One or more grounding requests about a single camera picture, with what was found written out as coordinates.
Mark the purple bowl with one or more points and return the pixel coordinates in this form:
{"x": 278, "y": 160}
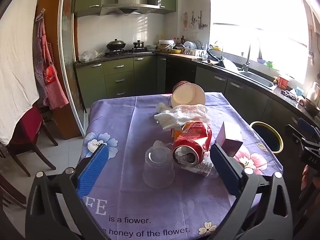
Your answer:
{"x": 261, "y": 61}

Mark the red checked apron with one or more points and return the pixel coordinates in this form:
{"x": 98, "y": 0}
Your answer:
{"x": 51, "y": 80}

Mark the clear plastic cup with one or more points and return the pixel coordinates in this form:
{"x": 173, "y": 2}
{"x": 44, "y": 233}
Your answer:
{"x": 158, "y": 172}

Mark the purple floral tablecloth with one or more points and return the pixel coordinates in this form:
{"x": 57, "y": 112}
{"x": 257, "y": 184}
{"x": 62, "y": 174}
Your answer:
{"x": 140, "y": 130}

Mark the gas stove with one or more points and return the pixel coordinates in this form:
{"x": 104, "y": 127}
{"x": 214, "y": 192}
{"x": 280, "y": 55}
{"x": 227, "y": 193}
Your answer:
{"x": 130, "y": 52}

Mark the steel kitchen faucet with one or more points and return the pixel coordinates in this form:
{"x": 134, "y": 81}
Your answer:
{"x": 248, "y": 60}

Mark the dark bowl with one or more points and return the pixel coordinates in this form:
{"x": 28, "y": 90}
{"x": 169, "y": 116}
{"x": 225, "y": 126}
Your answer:
{"x": 311, "y": 107}

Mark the wooden chair red cushion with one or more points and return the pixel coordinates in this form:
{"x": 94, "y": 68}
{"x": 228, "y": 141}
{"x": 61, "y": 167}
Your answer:
{"x": 30, "y": 127}

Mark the plastic bag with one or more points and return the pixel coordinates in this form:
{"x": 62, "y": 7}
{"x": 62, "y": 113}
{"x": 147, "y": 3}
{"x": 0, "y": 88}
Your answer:
{"x": 90, "y": 56}

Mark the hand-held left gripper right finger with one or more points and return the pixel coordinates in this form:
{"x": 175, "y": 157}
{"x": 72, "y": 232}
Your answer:
{"x": 226, "y": 172}

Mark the red container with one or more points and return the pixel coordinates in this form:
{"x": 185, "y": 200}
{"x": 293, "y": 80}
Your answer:
{"x": 283, "y": 82}

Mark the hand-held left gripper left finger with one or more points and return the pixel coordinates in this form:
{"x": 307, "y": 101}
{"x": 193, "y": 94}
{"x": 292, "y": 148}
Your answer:
{"x": 92, "y": 172}

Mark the white knitted cloth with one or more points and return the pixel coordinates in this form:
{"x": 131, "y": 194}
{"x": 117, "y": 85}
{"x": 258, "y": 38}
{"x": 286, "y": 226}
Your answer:
{"x": 180, "y": 116}

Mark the hanging kitchen utensils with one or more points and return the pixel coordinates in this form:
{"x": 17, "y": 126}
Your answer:
{"x": 198, "y": 21}

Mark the blue cup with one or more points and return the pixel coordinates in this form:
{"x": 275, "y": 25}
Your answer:
{"x": 299, "y": 91}

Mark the small black pot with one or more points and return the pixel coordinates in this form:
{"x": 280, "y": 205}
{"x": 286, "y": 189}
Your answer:
{"x": 138, "y": 45}

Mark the dark wooden chair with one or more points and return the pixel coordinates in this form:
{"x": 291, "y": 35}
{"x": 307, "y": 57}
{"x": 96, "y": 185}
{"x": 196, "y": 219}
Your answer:
{"x": 11, "y": 192}

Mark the green base cabinets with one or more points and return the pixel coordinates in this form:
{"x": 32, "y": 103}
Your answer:
{"x": 117, "y": 80}

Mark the paper noodle bowl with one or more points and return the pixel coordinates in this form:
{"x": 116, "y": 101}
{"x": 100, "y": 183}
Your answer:
{"x": 187, "y": 95}

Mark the crushed red soda can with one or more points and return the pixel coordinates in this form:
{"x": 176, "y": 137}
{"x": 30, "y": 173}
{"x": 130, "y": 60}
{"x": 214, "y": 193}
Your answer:
{"x": 192, "y": 142}

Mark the small steel faucet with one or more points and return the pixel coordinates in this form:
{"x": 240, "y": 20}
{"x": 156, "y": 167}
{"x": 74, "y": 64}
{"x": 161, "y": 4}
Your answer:
{"x": 221, "y": 48}

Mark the white hanging cloth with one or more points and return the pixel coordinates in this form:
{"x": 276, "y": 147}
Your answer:
{"x": 17, "y": 67}

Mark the yellow-rimmed trash bin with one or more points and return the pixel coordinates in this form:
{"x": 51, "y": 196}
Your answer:
{"x": 266, "y": 136}

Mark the black wok with lid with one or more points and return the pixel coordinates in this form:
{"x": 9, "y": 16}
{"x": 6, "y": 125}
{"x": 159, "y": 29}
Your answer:
{"x": 115, "y": 45}

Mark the white jug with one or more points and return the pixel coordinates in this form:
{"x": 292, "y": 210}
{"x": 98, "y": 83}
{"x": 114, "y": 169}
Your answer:
{"x": 312, "y": 93}

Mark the person's right hand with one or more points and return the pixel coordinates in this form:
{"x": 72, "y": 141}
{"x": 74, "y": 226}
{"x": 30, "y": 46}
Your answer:
{"x": 306, "y": 177}

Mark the steel sink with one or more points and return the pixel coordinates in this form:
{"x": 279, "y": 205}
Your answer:
{"x": 260, "y": 80}

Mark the white plastic bucket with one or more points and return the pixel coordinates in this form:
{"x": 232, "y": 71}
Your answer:
{"x": 165, "y": 46}

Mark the steel range hood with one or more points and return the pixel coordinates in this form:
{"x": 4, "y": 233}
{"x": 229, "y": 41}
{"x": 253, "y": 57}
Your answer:
{"x": 130, "y": 5}

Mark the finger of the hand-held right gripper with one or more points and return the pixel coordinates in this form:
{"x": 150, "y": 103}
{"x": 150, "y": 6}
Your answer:
{"x": 293, "y": 131}
{"x": 307, "y": 125}

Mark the white plate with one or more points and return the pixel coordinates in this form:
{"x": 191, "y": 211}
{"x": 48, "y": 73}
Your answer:
{"x": 230, "y": 65}

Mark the clear plastic bottle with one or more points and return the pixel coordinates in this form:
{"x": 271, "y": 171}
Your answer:
{"x": 205, "y": 166}

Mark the dish rack with dishes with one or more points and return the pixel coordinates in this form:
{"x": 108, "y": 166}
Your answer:
{"x": 193, "y": 48}

